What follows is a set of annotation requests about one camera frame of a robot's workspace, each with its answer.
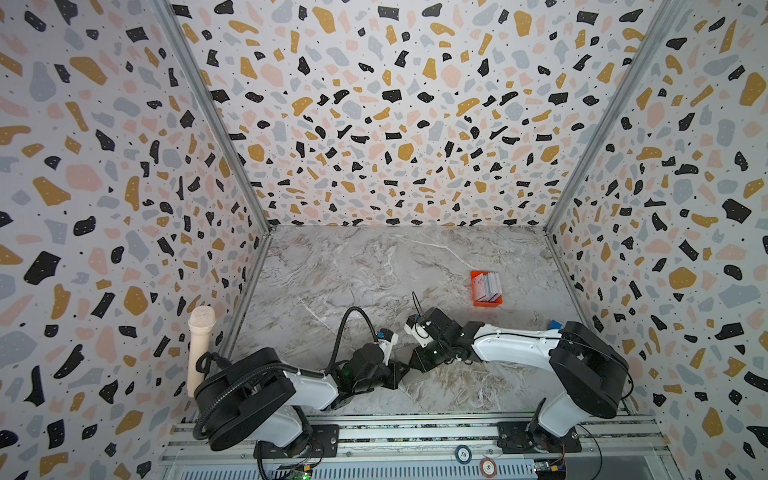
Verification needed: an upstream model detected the beige leather card holder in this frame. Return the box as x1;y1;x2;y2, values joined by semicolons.
399;369;430;388

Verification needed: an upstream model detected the red round sticker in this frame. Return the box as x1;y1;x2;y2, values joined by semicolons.
479;457;498;479

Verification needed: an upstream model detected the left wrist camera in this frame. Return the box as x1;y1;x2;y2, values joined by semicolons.
377;328;398;365

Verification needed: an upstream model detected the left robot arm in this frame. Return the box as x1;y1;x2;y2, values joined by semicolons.
193;343;410;451

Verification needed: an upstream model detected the stack of cards in tray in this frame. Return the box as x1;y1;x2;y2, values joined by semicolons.
473;272;502;303

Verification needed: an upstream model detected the round sticker on rail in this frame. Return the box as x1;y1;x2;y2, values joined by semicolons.
454;445;472;465

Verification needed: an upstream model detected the red card tray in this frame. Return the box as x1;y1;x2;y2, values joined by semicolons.
470;271;503;308

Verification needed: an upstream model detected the black corrugated cable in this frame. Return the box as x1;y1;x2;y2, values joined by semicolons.
191;305;380;442

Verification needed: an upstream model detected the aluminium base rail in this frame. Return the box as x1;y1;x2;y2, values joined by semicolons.
158;413;673;480

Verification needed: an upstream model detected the beige microphone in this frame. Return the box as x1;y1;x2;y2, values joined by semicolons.
186;305;217;398

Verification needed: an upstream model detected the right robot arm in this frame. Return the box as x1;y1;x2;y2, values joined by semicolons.
405;308;630;443

